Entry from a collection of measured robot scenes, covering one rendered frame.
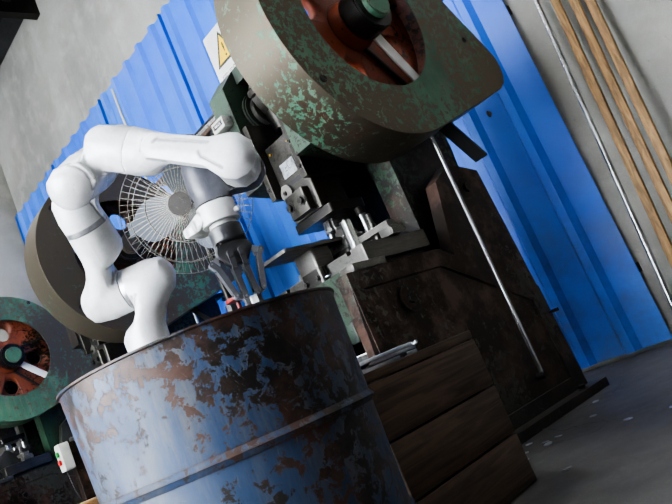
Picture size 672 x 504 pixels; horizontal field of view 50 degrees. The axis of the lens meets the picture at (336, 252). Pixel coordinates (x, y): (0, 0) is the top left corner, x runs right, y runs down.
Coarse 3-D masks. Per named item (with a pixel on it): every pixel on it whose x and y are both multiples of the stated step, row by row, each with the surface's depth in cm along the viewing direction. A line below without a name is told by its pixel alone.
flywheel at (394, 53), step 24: (312, 0) 214; (336, 0) 222; (360, 0) 209; (384, 0) 213; (336, 24) 213; (360, 24) 210; (384, 24) 212; (408, 24) 240; (336, 48) 212; (360, 48) 218; (384, 48) 219; (408, 48) 237; (384, 72) 223; (408, 72) 221
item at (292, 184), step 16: (272, 144) 241; (272, 160) 242; (288, 160) 237; (288, 176) 238; (320, 176) 234; (336, 176) 239; (288, 192) 238; (304, 192) 230; (320, 192) 231; (336, 192) 236; (288, 208) 234; (304, 208) 231
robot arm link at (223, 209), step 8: (216, 200) 156; (224, 200) 157; (232, 200) 159; (200, 208) 157; (208, 208) 156; (216, 208) 155; (224, 208) 156; (232, 208) 157; (200, 216) 157; (208, 216) 156; (216, 216) 155; (224, 216) 155; (232, 216) 157; (240, 216) 160; (192, 224) 159; (200, 224) 157; (208, 224) 156; (216, 224) 156; (184, 232) 160; (192, 232) 159; (200, 232) 159; (208, 232) 162
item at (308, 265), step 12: (324, 240) 224; (336, 240) 228; (288, 252) 215; (300, 252) 222; (312, 252) 222; (324, 252) 225; (264, 264) 220; (276, 264) 224; (300, 264) 227; (312, 264) 223; (324, 264) 223; (312, 276) 224; (324, 276) 221
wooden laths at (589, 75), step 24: (552, 0) 283; (576, 0) 277; (600, 24) 269; (576, 48) 277; (600, 48) 271; (624, 72) 263; (576, 96) 278; (600, 96) 271; (624, 120) 266; (648, 120) 258; (600, 144) 272; (624, 144) 265; (648, 168) 260; (624, 192) 266; (648, 192) 261; (648, 216) 260
